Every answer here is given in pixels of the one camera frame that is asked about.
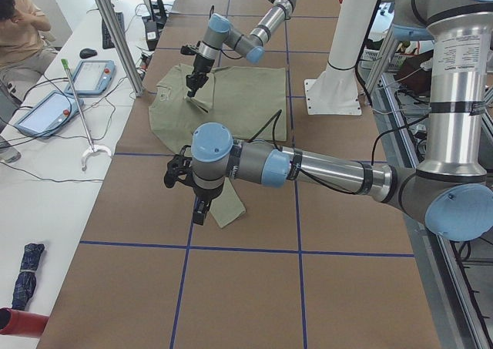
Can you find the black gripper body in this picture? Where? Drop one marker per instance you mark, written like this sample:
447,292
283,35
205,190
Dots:
203,195
199,67

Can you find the olive green long-sleeve shirt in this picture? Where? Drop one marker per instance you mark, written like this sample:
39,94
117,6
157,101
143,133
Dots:
228,124

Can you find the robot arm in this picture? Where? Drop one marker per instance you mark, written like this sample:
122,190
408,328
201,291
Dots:
221,32
447,192

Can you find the far teach pendant tablet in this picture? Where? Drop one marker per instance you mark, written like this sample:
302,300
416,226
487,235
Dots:
92,78

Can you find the teach pendant tablet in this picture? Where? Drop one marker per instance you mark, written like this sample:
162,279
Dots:
48,116
92,78

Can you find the black computer mouse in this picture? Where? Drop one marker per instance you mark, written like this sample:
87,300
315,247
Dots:
87,53

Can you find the reacher grabber stick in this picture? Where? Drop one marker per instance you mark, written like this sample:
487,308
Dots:
94,148

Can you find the near teach pendant tablet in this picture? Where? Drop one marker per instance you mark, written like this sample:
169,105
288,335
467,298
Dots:
48,116

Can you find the seated person in beige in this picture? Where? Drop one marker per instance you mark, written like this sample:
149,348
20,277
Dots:
24,55

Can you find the folded dark blue umbrella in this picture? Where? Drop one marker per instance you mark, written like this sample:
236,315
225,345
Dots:
25,283

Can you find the red cylinder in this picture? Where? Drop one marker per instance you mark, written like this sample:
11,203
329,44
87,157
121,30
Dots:
22,323

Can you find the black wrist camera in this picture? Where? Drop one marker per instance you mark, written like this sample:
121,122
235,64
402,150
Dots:
189,50
179,169

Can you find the aluminium frame post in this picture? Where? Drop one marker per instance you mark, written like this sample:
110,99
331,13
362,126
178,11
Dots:
118,37

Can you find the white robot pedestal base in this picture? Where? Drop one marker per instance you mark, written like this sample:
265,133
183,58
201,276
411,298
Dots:
335,90

